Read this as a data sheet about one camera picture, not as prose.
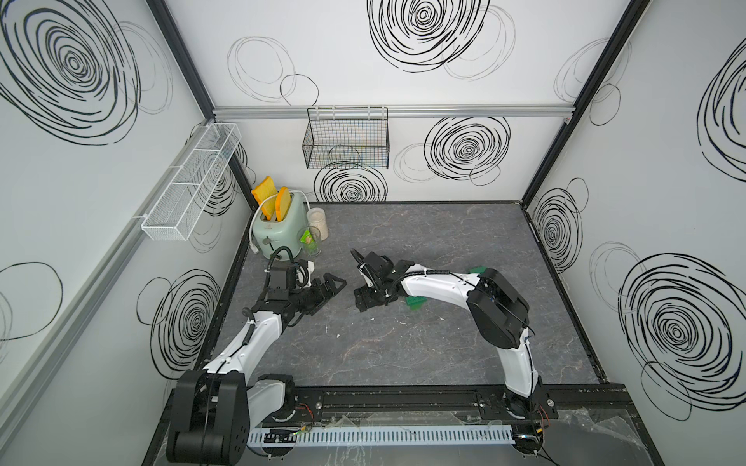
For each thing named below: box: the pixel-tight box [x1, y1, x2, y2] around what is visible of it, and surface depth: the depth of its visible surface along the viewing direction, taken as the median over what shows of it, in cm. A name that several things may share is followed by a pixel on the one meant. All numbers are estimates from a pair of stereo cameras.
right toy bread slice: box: [274, 186, 291, 223], surface depth 94 cm
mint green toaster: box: [252, 192, 307, 259], surface depth 96 cm
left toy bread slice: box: [250, 175, 278, 221], surface depth 96 cm
